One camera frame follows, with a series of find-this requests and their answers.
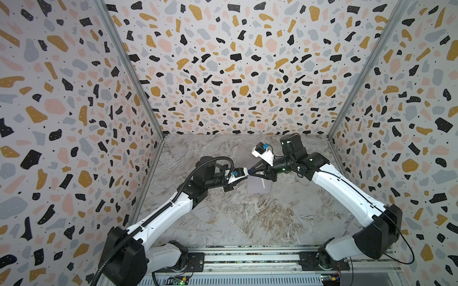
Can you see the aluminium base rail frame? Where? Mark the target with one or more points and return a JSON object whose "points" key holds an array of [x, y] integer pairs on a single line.
{"points": [[275, 266]]}

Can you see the right aluminium corner post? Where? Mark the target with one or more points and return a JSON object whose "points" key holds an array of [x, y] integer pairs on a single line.
{"points": [[398, 11]]}

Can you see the aluminium corner post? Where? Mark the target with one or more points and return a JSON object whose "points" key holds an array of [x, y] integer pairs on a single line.
{"points": [[112, 32], [398, 11]]}

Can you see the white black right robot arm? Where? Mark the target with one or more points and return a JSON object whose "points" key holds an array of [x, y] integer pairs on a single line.
{"points": [[380, 223]]}

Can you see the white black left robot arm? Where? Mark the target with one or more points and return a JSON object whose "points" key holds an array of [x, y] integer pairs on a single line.
{"points": [[129, 254]]}

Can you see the lavender envelope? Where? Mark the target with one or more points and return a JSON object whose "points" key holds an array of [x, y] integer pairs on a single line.
{"points": [[254, 186]]}

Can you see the left aluminium corner post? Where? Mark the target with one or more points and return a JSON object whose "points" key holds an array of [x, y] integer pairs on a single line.
{"points": [[112, 32]]}

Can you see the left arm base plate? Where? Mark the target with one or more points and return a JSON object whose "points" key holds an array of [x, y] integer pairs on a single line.
{"points": [[190, 262]]}

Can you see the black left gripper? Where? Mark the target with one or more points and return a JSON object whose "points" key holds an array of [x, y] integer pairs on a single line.
{"points": [[228, 186]]}

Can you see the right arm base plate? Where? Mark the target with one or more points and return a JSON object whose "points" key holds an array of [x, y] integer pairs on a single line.
{"points": [[314, 261]]}

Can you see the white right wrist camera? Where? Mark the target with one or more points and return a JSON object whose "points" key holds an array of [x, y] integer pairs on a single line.
{"points": [[264, 152]]}

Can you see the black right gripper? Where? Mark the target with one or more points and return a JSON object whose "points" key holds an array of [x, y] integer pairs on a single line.
{"points": [[266, 168]]}

